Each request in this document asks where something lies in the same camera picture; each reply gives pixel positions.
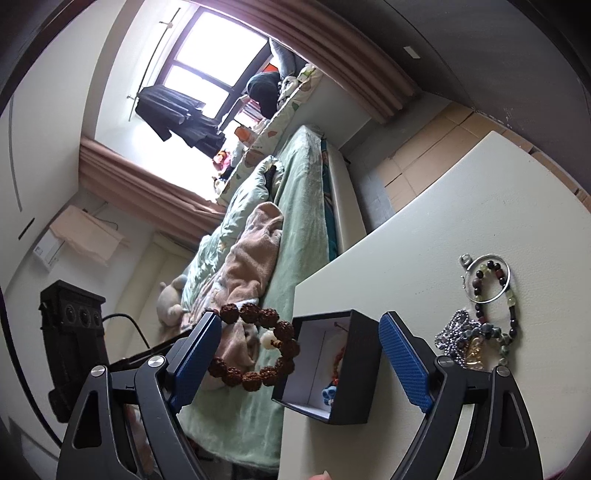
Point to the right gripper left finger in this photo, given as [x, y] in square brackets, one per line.
[98, 443]

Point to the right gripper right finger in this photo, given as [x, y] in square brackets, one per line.
[501, 442]

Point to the silver bangle with charm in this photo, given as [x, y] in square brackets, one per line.
[486, 279]

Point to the gold butterfly brooch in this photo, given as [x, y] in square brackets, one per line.
[474, 354]

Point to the black jewelry box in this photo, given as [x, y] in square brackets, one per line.
[320, 337]

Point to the right hand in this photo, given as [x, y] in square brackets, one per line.
[323, 476]

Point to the beige plush toy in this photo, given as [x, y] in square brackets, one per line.
[169, 309]

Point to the green bed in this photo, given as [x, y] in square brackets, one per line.
[245, 428]

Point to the pink curtain left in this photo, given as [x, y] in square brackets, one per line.
[169, 208]

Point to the pink curtain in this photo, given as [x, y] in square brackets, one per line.
[360, 67]
[169, 208]

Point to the pink plush blanket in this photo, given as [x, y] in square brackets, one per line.
[243, 278]

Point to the red blue knot charm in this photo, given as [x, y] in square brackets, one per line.
[328, 393]

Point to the dark hanging clothes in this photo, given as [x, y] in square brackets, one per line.
[169, 112]

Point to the floral green pillow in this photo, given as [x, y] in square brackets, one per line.
[245, 190]

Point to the floral window seat cushion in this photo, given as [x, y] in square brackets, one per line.
[265, 139]

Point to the pink curtain right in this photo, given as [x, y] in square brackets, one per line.
[360, 67]

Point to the beige cloth on wall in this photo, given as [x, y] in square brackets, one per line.
[87, 235]

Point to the white wall switch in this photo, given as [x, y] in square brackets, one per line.
[412, 52]

